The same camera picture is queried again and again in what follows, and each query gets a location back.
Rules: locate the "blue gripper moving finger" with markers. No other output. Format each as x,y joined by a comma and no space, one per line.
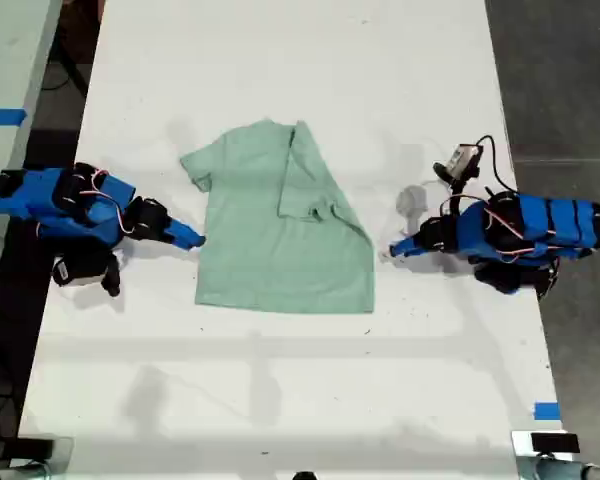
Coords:
180,242
408,251

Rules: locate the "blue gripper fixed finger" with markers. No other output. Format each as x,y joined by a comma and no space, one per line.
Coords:
185,230
409,243

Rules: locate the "pale green T-shirt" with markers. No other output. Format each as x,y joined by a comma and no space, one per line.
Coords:
285,255

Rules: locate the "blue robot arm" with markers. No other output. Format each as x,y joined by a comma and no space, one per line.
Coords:
55,205
535,225

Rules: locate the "long blue tape strip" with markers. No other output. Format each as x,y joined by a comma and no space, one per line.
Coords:
2,116

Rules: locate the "pale side table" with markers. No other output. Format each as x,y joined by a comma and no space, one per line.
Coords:
10,75

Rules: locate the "short blue tape strip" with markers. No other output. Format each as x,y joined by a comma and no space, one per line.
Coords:
547,411

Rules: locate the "black box on white plate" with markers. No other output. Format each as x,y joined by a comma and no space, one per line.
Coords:
555,442

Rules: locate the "small black round object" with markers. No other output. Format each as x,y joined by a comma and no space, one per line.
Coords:
304,475

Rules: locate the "black box on grey plate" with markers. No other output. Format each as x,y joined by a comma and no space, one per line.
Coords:
30,446

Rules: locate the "grey metal pipe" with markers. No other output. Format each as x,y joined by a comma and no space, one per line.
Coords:
565,469

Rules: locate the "silver black camera box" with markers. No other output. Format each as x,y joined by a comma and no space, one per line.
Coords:
461,161

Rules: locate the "black camera box white label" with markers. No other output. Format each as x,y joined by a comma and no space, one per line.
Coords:
77,270

